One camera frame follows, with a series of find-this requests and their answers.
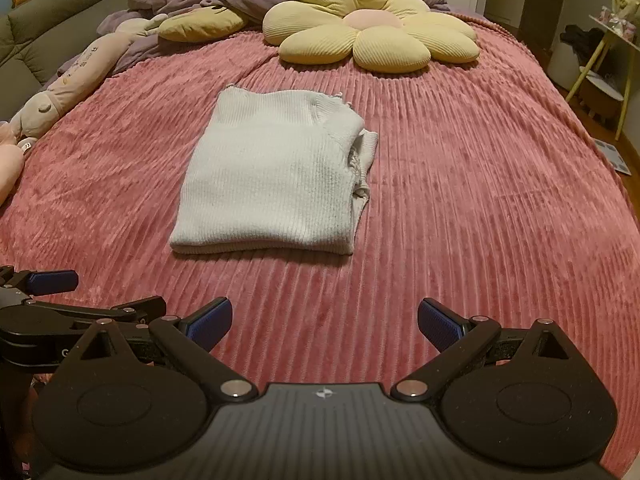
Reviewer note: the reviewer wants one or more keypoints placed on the pink ribbed blanket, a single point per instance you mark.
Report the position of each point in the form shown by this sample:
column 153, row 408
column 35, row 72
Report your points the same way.
column 475, row 185

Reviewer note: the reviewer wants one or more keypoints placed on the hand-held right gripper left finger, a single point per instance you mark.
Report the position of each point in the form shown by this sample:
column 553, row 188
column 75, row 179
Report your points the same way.
column 212, row 320

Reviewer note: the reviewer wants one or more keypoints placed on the wrapped flower bouquet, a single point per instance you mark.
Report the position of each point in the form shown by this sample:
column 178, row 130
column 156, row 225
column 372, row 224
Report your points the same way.
column 622, row 5

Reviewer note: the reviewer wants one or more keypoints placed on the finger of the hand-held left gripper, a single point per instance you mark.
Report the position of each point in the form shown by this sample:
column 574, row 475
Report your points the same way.
column 52, row 282
column 75, row 312

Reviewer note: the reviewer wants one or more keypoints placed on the long pink plush rabbit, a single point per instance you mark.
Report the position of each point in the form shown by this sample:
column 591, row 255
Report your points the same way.
column 75, row 75

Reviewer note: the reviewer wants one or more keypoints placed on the white bin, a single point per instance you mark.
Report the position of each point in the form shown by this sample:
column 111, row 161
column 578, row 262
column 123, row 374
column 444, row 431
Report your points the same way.
column 562, row 67

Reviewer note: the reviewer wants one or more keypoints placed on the green upholstered headboard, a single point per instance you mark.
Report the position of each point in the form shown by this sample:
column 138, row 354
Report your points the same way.
column 50, row 25

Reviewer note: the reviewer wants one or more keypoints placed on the white knit sweater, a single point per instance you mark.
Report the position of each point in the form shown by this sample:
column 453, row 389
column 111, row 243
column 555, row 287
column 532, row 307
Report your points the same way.
column 270, row 170

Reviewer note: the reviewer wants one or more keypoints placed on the yellow-legged side table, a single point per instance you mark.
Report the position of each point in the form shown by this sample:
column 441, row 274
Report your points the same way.
column 625, row 90

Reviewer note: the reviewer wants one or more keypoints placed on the patterned floor mat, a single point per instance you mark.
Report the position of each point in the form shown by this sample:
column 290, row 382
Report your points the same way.
column 615, row 157

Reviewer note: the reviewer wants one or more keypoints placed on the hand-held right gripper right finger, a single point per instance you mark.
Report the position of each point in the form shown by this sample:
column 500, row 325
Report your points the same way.
column 440, row 322

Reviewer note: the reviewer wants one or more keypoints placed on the dark clothes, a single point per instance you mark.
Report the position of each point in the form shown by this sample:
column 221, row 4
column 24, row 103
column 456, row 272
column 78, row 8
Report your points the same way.
column 580, row 37

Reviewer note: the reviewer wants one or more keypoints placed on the pale pink plush toy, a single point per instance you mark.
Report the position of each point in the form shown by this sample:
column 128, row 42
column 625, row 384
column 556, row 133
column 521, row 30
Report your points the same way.
column 7, row 170

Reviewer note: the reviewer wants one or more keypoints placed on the dark round stool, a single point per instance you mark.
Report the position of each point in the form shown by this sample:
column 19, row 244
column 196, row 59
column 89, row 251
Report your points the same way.
column 600, row 95

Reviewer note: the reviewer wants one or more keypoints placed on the small yellow pillow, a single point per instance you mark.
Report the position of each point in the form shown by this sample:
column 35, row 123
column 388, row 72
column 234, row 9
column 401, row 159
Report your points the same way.
column 205, row 25

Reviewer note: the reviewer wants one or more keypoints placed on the yellow flower cushion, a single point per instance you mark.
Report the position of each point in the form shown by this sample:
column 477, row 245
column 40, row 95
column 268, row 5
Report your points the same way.
column 390, row 45

